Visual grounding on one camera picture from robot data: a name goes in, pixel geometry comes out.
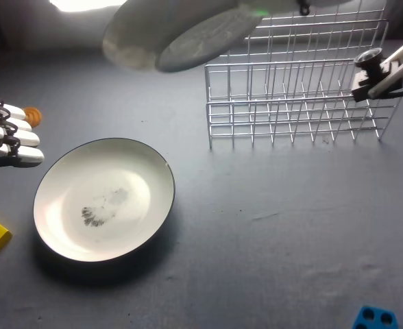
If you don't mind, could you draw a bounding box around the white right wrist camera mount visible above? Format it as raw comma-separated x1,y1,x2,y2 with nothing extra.
350,33,403,103

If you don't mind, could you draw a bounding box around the orange swirl toy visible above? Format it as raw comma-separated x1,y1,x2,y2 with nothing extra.
22,106,43,130

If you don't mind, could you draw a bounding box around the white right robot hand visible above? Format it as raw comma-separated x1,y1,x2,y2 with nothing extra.
235,0,355,16

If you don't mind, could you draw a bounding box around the wire dish rack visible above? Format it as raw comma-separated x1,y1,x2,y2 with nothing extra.
204,0,403,150

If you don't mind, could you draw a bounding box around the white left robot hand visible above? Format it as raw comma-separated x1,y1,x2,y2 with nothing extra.
0,95,46,169

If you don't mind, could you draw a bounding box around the blue pentagon block with holes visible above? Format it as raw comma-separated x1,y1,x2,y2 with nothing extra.
350,304,400,329

